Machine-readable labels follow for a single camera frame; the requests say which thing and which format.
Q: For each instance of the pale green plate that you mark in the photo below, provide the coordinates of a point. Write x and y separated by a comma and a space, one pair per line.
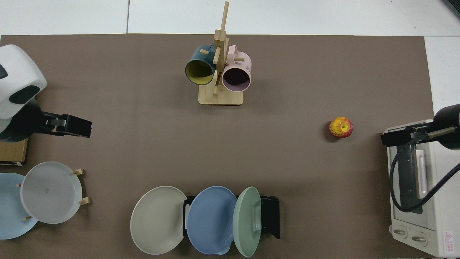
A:
246, 223

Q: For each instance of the black dish rack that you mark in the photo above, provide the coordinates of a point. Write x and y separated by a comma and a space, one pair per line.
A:
270, 216

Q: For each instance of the grey plate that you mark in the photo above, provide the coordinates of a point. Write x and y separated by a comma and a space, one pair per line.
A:
50, 192

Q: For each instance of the brown table cloth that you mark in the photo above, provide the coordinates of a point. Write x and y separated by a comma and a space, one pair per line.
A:
143, 144

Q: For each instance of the red yellow apple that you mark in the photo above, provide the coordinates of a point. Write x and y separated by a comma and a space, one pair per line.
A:
341, 127

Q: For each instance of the pale toaster oven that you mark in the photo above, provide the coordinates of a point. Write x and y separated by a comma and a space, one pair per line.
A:
442, 201

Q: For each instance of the light blue plate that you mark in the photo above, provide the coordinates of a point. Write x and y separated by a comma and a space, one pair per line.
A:
10, 208

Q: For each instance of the wooden cup stand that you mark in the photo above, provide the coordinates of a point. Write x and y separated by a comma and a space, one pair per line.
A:
220, 97

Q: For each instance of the dark grey striped object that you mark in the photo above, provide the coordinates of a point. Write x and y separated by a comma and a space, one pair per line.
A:
453, 6

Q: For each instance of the dark teal mug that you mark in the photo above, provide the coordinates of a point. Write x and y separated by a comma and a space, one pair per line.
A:
196, 59

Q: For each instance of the pink mug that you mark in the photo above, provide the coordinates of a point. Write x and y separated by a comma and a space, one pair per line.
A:
241, 63

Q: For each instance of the beige plate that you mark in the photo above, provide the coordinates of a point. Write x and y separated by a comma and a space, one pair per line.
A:
156, 219

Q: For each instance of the wooden plate rack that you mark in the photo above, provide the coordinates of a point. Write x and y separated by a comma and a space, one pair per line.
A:
78, 172

